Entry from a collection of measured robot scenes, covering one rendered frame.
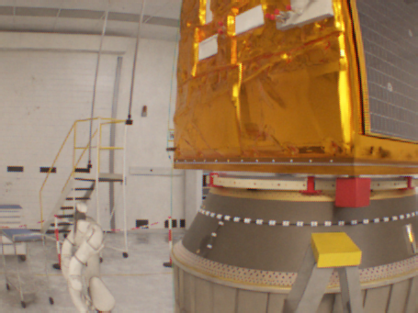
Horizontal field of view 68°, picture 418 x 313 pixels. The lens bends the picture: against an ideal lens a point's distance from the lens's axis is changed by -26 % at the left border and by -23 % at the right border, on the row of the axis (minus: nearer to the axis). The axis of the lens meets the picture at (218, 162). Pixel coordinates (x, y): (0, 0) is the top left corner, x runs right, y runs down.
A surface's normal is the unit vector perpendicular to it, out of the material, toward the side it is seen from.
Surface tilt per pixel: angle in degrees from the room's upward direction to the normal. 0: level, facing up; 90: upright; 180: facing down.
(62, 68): 90
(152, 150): 90
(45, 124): 90
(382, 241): 62
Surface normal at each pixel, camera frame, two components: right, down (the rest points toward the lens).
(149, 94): 0.52, 0.00
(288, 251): -0.36, -0.48
